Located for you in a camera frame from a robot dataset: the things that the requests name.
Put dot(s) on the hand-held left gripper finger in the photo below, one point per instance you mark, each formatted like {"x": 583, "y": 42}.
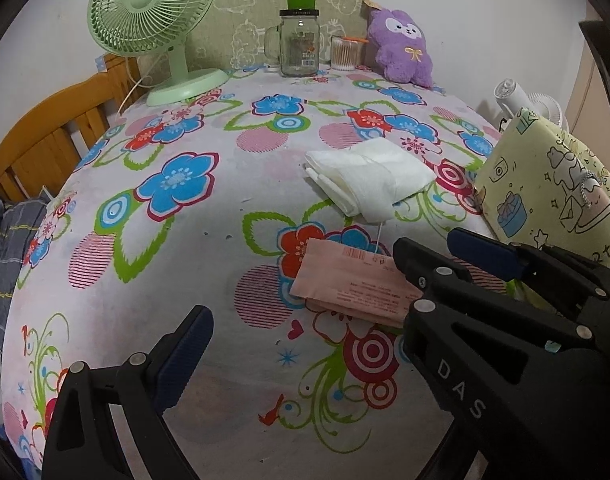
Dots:
{"x": 185, "y": 355}

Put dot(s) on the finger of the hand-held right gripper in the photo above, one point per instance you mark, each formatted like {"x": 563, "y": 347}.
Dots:
{"x": 485, "y": 252}
{"x": 420, "y": 265}

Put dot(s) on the pink paper packet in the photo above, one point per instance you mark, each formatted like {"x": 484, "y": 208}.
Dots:
{"x": 345, "y": 280}

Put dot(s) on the yellow cartoon storage box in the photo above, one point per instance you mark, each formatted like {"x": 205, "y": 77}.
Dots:
{"x": 535, "y": 185}

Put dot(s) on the white cloth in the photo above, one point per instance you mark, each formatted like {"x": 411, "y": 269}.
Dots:
{"x": 370, "y": 175}

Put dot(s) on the floral tablecloth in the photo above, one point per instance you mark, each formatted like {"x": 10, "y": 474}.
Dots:
{"x": 210, "y": 240}

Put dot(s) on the white standing fan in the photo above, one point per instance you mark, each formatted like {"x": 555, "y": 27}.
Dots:
{"x": 535, "y": 105}

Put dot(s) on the beige door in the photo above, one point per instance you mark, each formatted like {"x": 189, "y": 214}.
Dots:
{"x": 585, "y": 115}

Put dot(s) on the plaid blanket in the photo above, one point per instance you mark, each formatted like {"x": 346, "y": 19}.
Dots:
{"x": 10, "y": 250}

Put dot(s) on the purple plush toy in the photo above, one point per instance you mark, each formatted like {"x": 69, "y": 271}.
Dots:
{"x": 402, "y": 45}

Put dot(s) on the cotton swab container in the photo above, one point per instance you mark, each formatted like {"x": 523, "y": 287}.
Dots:
{"x": 347, "y": 55}

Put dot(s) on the glass jar with green lid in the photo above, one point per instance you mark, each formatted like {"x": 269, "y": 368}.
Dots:
{"x": 300, "y": 45}

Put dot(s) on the wooden bed headboard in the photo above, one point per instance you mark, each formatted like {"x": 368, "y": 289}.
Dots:
{"x": 50, "y": 130}

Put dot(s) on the orange plush tag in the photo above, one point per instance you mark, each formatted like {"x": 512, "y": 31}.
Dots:
{"x": 371, "y": 5}

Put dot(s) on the green patterned board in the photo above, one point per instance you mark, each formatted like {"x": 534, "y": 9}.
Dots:
{"x": 255, "y": 5}

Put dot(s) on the green desk fan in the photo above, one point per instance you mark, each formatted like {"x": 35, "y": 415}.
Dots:
{"x": 145, "y": 10}

